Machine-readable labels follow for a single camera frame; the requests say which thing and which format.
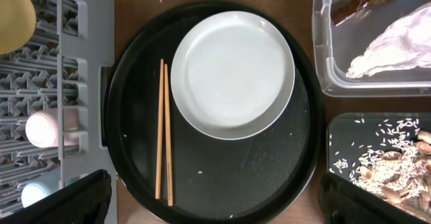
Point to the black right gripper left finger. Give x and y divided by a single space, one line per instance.
85 201

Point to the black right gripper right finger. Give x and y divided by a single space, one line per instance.
341 202

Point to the blue plastic cup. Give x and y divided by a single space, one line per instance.
40 187

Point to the pink plastic cup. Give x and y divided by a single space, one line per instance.
42 128

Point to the white round plate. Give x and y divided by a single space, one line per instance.
232 75

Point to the white paper napkin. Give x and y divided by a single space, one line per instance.
404 45

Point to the yellow bowl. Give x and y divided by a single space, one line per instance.
18 22

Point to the clear plastic waste bin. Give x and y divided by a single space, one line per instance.
336 46

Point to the grey dishwasher rack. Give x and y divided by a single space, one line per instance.
62 66

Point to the food scraps pile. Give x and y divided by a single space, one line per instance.
387 157

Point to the black rectangular tray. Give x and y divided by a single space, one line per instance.
379 169

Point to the round black tray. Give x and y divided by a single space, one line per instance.
247 181

